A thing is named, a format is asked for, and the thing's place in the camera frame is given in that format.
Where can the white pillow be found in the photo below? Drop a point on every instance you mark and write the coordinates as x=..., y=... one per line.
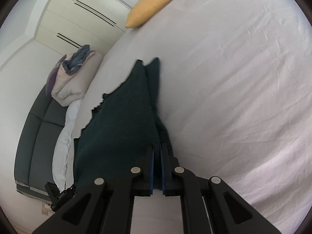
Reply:
x=62, y=147

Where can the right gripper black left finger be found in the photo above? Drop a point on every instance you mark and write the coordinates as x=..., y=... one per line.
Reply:
x=105, y=206

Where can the blue grey folded clothes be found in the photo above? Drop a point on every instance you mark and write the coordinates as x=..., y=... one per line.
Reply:
x=72, y=65

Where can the yellow cushion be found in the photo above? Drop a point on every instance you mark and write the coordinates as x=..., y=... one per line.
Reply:
x=144, y=10

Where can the white bed sheet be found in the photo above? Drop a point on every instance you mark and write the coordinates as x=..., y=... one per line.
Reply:
x=235, y=96

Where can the dark green knit sweater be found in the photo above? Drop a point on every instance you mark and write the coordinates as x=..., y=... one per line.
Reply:
x=122, y=128

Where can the cream wardrobe with handles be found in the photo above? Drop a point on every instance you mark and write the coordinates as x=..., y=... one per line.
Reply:
x=67, y=25

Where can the folded beige duvet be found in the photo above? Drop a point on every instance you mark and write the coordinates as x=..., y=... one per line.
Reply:
x=69, y=88

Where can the wall socket plate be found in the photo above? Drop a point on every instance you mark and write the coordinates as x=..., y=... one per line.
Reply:
x=46, y=209

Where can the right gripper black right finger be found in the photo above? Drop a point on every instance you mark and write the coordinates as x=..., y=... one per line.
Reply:
x=209, y=205

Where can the purple pillow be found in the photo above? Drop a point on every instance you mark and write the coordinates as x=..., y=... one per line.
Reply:
x=52, y=76

